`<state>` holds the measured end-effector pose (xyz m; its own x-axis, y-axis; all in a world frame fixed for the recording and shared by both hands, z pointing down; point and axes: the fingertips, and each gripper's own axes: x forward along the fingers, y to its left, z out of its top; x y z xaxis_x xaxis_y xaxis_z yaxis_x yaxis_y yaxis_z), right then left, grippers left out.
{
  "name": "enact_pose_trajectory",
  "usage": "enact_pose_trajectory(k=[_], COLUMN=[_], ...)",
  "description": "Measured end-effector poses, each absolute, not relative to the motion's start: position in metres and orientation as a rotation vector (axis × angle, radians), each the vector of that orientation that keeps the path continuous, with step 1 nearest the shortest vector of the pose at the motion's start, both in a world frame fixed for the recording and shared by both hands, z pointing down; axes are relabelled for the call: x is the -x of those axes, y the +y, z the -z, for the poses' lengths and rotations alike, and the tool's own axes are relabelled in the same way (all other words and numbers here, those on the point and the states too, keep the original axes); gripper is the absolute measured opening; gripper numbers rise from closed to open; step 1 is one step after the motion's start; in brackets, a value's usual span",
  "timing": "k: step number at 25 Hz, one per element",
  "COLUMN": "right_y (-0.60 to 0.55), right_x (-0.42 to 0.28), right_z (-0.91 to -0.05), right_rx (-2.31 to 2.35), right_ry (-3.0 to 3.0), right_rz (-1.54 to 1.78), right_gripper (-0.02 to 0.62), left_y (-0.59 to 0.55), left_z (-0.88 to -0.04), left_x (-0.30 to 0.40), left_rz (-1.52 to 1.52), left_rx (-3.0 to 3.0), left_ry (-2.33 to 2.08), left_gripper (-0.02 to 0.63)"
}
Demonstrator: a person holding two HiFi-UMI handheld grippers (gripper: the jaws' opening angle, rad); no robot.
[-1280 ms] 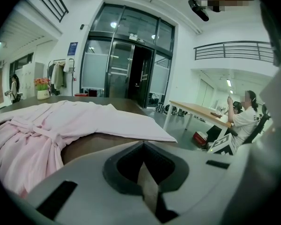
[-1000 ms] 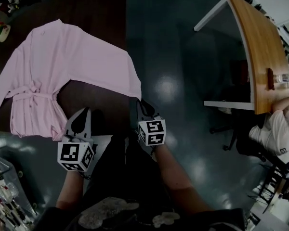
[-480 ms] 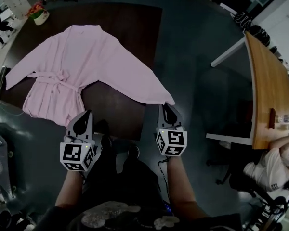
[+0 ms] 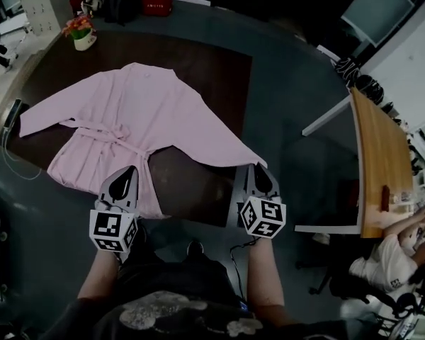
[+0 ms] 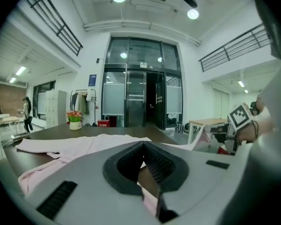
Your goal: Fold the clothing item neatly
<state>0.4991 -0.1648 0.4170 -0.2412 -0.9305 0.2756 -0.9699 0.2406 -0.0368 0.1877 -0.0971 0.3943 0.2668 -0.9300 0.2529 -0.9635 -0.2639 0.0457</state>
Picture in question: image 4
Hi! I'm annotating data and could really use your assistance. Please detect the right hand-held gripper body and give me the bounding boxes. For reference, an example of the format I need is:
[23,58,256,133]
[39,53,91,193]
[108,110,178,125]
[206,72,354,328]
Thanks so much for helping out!
[236,191,288,241]

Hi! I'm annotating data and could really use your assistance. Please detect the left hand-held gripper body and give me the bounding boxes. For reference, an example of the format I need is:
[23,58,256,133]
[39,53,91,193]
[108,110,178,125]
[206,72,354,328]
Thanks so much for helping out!
[88,196,141,265]

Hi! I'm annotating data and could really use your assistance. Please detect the pink robe garment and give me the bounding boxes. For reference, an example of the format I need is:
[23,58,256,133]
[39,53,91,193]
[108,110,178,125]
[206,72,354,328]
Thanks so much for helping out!
[18,62,269,220]

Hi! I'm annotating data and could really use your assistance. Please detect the person's left forearm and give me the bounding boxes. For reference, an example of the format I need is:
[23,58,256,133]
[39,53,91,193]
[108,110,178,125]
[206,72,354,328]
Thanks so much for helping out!
[76,251,123,300]

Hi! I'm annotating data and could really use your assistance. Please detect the person's right forearm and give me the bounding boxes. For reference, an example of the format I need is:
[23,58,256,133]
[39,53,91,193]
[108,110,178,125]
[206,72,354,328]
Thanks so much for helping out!
[246,238,298,327]

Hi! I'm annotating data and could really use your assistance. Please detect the person's right black shoe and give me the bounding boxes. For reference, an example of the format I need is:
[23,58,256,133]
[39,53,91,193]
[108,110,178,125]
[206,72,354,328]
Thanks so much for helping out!
[186,239,205,258]

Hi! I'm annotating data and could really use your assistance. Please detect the person's black trousers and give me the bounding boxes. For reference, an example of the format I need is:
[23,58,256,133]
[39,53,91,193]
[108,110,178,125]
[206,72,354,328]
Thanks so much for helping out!
[120,225,237,299]

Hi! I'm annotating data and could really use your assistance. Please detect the person's black printed shirt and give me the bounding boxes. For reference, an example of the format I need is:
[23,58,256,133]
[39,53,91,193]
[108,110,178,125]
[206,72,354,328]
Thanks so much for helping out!
[52,288,344,340]

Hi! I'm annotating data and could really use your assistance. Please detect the smartphone on white power bank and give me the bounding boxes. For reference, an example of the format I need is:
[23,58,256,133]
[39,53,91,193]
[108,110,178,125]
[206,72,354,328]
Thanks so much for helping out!
[1,98,23,130]

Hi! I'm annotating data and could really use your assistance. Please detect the black white striped bag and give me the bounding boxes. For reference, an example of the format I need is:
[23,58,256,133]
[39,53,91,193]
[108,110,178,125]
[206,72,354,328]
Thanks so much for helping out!
[334,57,362,90]

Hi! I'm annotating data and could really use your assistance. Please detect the white pot of pink flowers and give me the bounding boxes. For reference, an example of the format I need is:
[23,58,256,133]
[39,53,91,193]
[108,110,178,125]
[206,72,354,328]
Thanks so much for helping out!
[62,15,97,52]

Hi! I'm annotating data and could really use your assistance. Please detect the black backpack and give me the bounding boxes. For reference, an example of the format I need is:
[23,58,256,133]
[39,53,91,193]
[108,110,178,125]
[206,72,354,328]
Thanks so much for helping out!
[104,0,142,24]

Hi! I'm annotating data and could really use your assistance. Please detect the white locker cabinet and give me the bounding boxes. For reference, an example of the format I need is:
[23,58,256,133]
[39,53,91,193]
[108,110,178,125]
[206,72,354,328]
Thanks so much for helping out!
[16,0,67,37]

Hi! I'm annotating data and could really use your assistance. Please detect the black framed glass door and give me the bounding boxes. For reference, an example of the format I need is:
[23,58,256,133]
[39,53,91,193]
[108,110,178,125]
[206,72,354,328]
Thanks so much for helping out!
[171,0,424,47]

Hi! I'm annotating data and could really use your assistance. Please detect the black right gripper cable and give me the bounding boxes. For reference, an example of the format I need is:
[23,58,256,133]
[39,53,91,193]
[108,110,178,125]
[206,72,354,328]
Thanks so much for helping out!
[229,237,261,297]

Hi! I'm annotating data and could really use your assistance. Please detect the white charging cable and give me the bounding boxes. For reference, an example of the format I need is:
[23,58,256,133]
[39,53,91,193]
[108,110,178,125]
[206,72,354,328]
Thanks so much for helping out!
[1,127,43,181]

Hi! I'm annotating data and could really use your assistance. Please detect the light wooden table white frame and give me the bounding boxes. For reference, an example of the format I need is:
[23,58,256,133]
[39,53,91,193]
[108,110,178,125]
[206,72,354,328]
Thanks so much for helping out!
[294,86,415,239]

